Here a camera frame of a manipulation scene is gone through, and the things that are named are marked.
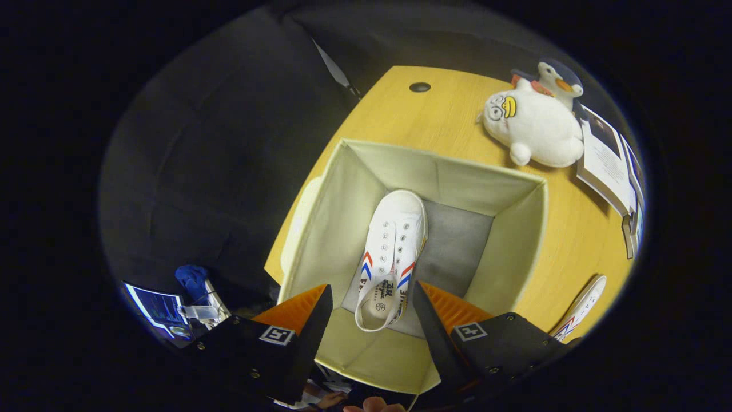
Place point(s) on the white duck plush toy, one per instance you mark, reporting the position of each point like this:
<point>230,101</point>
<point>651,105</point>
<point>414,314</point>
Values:
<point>537,131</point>

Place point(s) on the white device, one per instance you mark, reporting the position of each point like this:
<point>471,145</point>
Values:
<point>200,313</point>

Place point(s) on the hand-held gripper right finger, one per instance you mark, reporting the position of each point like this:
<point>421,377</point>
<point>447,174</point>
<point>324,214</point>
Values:
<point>437,337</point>

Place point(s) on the white book with portrait cover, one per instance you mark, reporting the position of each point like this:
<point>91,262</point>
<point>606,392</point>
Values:
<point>603,160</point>

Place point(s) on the blue cloth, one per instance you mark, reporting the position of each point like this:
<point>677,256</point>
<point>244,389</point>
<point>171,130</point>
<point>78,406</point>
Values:
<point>191,277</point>

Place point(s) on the book with blue picture cover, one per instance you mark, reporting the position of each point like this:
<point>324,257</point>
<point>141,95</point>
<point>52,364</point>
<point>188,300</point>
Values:
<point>635,171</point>

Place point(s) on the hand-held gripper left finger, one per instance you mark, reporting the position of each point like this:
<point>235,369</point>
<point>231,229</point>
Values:
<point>314,332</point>

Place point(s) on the cream fabric storage box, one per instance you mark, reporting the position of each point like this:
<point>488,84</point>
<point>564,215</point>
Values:
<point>503,246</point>

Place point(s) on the book with pale printed cover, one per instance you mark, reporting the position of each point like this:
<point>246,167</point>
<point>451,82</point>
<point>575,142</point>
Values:
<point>632,229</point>

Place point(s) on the white striped canvas shoe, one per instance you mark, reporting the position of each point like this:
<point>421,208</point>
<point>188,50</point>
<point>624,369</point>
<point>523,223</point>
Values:
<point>394,229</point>
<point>583,306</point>

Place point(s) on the grey penguin plush toy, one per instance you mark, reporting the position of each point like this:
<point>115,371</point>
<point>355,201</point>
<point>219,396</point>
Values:
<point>552,74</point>

